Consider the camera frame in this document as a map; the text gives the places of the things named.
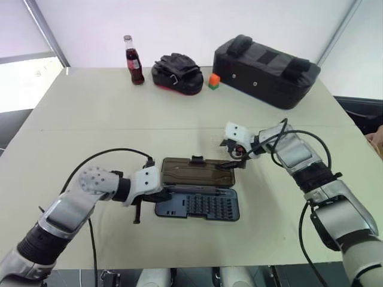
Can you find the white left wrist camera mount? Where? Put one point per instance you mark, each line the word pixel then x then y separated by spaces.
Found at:
pixel 147 179

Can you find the dark chair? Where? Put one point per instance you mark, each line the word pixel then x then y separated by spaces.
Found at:
pixel 363 112

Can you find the orange and green block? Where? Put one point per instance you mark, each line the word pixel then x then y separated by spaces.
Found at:
pixel 214 81

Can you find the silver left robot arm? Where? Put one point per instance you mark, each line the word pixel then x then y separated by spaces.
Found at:
pixel 63 209

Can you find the black bracket under table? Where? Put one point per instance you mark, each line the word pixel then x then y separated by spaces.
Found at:
pixel 109 278

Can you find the white rounded shape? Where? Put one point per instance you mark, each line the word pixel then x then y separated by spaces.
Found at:
pixel 237 277
pixel 153 278

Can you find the grey slanted frame post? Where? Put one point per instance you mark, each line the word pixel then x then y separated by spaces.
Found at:
pixel 48 33
pixel 341 33

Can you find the black screwdriver bit case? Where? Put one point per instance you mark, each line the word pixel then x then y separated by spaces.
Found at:
pixel 197 206

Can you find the glass cola bottle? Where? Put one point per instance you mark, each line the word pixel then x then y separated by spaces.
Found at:
pixel 134 64

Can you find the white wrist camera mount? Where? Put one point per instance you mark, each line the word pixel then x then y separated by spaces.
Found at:
pixel 237 133
pixel 147 179

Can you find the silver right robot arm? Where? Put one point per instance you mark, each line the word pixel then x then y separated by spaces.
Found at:
pixel 299 152

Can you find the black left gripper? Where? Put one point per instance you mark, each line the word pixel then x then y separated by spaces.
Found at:
pixel 151 198

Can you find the tan object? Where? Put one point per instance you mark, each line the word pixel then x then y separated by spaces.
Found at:
pixel 376 139

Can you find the dark panel under table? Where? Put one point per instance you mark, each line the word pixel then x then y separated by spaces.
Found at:
pixel 299 276

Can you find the large black padded bag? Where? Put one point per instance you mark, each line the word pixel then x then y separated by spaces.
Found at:
pixel 263 74

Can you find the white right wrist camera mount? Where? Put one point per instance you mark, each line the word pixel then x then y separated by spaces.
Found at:
pixel 237 133

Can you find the black round pad red rim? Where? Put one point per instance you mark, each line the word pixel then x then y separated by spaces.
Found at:
pixel 182 85

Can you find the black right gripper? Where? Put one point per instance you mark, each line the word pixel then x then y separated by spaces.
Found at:
pixel 235 149

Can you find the black crumpled glove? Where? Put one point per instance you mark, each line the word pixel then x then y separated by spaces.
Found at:
pixel 176 64

